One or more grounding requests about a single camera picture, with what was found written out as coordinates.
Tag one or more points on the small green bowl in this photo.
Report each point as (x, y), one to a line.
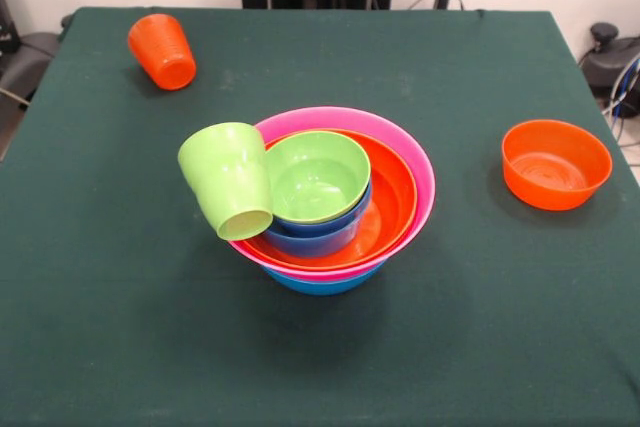
(315, 182)

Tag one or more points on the small dark blue bowl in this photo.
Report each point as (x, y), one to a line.
(345, 219)

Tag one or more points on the small light blue bowl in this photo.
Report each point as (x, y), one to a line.
(315, 246)

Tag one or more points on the green cup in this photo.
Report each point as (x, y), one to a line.
(230, 177)

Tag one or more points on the orange cup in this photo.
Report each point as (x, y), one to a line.
(165, 52)

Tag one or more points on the large orange bowl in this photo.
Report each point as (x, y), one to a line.
(395, 202)

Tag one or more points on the large pink bowl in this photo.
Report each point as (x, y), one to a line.
(400, 132)

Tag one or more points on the large blue bowl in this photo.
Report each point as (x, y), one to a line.
(320, 287)

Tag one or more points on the dark green tablecloth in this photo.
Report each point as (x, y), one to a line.
(125, 297)

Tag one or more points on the small orange bowl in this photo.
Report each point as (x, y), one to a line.
(550, 192)

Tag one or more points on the grey wheeled base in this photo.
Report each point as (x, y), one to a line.
(30, 57)
(610, 62)

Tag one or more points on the black equipment box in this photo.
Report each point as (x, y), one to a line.
(7, 27)

